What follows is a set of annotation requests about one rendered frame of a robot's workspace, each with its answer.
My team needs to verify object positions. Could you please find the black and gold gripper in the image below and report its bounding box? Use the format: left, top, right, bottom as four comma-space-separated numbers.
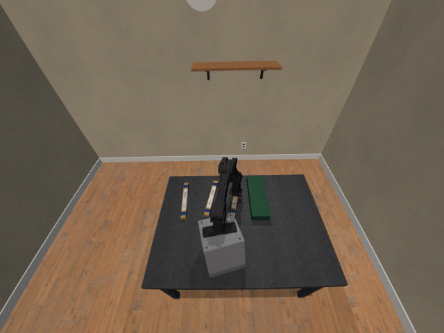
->
229, 188, 243, 199

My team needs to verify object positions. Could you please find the brown welding electrode pack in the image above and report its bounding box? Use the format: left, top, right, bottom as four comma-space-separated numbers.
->
180, 183, 189, 220

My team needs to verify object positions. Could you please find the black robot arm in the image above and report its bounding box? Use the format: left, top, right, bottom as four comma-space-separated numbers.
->
203, 157, 243, 238

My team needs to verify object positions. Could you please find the low green platform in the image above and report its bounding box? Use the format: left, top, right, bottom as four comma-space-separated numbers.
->
246, 176, 271, 220

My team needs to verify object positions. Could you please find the brown flat pack with blue bands and white label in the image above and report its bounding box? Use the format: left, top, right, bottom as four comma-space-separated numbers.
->
204, 180, 218, 217

